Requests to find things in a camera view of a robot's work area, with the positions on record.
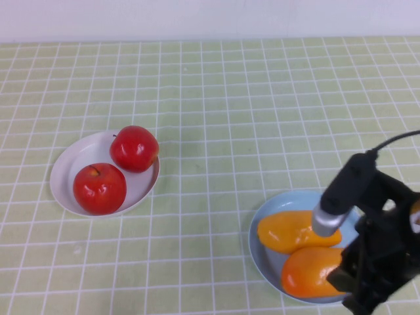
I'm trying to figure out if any light blue round plate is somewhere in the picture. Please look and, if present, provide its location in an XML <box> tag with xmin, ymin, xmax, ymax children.
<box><xmin>248</xmin><ymin>191</ymin><xmax>377</xmax><ymax>305</ymax></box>

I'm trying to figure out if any red apple stem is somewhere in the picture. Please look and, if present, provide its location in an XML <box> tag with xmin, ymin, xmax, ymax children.
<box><xmin>109</xmin><ymin>125</ymin><xmax>161</xmax><ymax>174</ymax></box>
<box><xmin>72</xmin><ymin>162</ymin><xmax>128</xmax><ymax>217</ymax></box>

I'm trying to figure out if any orange mango with green tinge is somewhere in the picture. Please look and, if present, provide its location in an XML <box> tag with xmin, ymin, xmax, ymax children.
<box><xmin>280</xmin><ymin>246</ymin><xmax>349</xmax><ymax>299</ymax></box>

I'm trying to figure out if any right camera black cable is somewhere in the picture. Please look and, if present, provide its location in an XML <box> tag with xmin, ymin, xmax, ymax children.
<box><xmin>366</xmin><ymin>130</ymin><xmax>420</xmax><ymax>159</ymax></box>

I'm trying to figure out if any white round plate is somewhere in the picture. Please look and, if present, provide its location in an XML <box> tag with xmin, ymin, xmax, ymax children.
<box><xmin>49</xmin><ymin>131</ymin><xmax>161</xmax><ymax>217</ymax></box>

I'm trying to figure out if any green checked tablecloth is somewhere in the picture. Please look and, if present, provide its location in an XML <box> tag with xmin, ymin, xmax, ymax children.
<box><xmin>0</xmin><ymin>35</ymin><xmax>420</xmax><ymax>315</ymax></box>

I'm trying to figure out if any right wrist camera black silver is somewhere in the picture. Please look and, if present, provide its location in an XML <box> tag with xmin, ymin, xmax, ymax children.
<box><xmin>311</xmin><ymin>152</ymin><xmax>385</xmax><ymax>238</ymax></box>

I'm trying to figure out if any yellow orange mango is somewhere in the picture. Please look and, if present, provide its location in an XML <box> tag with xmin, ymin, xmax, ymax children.
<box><xmin>257</xmin><ymin>210</ymin><xmax>343</xmax><ymax>255</ymax></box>

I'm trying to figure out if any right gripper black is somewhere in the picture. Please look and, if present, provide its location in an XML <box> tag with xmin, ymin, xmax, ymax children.
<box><xmin>327</xmin><ymin>193</ymin><xmax>420</xmax><ymax>315</ymax></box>

